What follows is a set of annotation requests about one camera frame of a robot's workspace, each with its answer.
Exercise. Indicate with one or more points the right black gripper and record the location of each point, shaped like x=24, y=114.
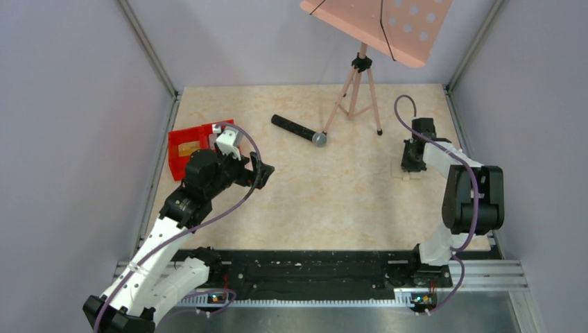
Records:
x=412, y=155

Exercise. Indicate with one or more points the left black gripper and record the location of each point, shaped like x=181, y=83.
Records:
x=250, y=170

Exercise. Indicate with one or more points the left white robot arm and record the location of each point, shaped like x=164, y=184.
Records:
x=139, y=299

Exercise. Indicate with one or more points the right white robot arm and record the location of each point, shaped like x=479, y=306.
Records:
x=473, y=201

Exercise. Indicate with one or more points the gold card in bin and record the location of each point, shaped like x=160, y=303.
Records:
x=187, y=148

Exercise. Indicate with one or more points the black handheld microphone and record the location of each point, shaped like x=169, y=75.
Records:
x=319, y=139

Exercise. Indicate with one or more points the red plastic bin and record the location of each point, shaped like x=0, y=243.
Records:
x=202, y=134

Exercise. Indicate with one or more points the pink music stand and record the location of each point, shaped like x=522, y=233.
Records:
x=404, y=30

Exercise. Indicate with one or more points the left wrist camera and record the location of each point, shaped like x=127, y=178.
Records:
x=228, y=140

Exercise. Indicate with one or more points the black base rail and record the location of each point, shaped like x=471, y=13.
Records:
x=322, y=275

